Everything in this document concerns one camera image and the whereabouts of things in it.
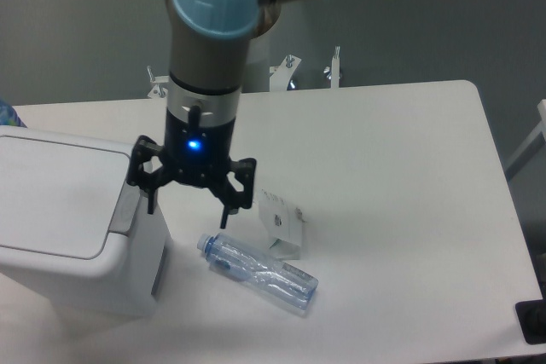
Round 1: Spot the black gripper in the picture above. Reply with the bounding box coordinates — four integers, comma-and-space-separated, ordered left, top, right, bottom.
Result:
126, 112, 257, 228

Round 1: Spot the white push-top trash can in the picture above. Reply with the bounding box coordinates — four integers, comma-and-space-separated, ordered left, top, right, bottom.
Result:
1, 125, 171, 316

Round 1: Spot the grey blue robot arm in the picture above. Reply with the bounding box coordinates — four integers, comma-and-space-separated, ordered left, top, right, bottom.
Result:
126, 0, 295, 216

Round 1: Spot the white paper carton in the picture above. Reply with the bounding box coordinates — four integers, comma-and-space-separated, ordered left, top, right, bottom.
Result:
255, 188, 305, 260

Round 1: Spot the clear plastic water bottle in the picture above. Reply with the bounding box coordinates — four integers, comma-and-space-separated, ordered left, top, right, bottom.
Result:
197, 234, 319, 311

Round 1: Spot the blue green patterned object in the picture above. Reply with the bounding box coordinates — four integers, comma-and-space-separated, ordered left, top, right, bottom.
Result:
0, 100, 26, 128

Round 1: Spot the black device at table edge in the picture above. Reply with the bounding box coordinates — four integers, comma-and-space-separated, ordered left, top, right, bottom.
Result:
515, 299, 545, 345

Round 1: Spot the white pedestal base frame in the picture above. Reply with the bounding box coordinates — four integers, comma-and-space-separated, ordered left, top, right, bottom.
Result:
147, 45, 343, 99

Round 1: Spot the white frame at right edge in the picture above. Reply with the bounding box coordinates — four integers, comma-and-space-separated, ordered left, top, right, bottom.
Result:
504, 99, 545, 181

